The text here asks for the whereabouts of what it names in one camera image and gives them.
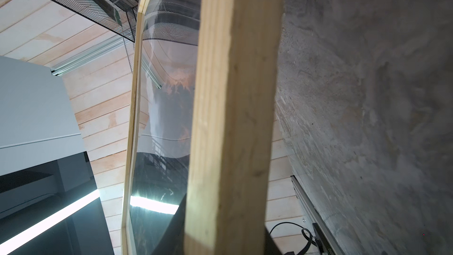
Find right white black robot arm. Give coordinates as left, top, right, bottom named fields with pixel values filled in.
left=1, top=57, right=195, bottom=255

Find aluminium slotted base rails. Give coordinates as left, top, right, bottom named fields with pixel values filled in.
left=291, top=175, right=344, bottom=255

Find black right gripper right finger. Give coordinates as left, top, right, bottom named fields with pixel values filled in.
left=264, top=227, right=282, bottom=255

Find light wooden picture frame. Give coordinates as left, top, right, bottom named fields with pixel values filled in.
left=121, top=0, right=285, bottom=255

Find aluminium wall rail frame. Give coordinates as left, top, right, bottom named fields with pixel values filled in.
left=51, top=36, right=164, bottom=89

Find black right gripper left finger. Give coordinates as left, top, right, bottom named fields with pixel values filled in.
left=152, top=195, right=187, bottom=255

